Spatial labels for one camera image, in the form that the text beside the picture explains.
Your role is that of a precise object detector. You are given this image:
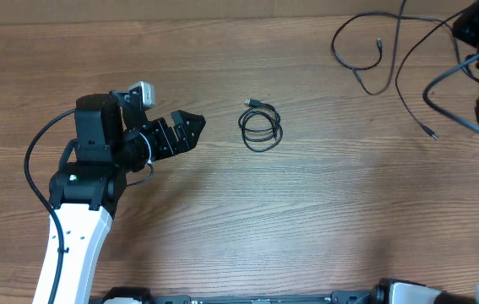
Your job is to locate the black USB cable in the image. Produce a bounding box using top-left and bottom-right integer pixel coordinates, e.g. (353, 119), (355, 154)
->
(330, 11), (479, 84)
(351, 0), (466, 141)
(237, 98), (284, 154)

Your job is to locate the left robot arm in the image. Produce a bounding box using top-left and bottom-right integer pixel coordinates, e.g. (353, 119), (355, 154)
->
(33, 85), (206, 303)

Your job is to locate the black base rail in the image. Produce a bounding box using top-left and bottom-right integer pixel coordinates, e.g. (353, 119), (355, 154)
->
(89, 286), (389, 304)

